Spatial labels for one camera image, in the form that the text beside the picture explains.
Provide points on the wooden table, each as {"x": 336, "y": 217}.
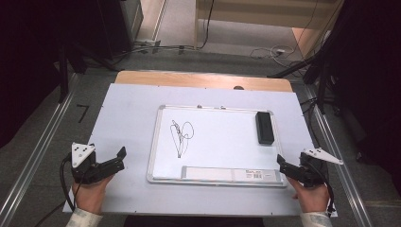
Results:
{"x": 189, "y": 79}

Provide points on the large white base sheet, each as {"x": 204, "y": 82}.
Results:
{"x": 129, "y": 119}

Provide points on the person's left hand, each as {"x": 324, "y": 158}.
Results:
{"x": 90, "y": 195}

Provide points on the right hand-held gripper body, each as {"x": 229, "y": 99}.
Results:
{"x": 310, "y": 173}

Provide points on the black metal stand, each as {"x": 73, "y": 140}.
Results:
{"x": 321, "y": 82}

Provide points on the person's right hand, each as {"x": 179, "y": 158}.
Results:
{"x": 313, "y": 198}

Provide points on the person's dark clothing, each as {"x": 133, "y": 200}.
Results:
{"x": 192, "y": 222}

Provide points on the metal-framed whiteboard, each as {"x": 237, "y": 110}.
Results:
{"x": 220, "y": 142}

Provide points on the aluminium floor rail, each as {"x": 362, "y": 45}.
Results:
{"x": 340, "y": 176}
{"x": 38, "y": 157}

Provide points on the black whiteboard eraser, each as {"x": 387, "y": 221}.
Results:
{"x": 265, "y": 127}

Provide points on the black cabinet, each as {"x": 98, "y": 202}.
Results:
{"x": 116, "y": 25}

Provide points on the light wooden furniture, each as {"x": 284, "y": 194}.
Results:
{"x": 265, "y": 14}

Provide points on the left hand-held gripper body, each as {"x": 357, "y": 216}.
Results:
{"x": 82, "y": 171}

